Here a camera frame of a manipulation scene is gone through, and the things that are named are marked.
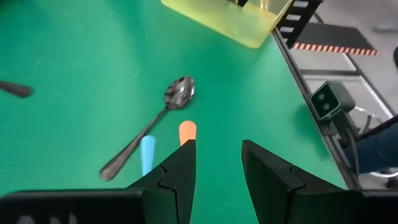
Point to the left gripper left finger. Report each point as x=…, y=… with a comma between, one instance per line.
x=155, y=202

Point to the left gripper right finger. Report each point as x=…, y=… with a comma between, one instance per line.
x=280, y=199

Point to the plain steel spoon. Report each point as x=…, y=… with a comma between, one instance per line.
x=179, y=92
x=15, y=89

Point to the person's leg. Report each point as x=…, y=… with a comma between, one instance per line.
x=379, y=146

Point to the black mat with striped edge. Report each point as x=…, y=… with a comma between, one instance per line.
x=334, y=35

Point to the yellow translucent plastic bin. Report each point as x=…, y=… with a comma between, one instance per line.
x=236, y=21

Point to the small dark stereo camera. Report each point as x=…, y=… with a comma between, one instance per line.
x=329, y=99

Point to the black frame strut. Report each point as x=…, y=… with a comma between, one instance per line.
x=298, y=17

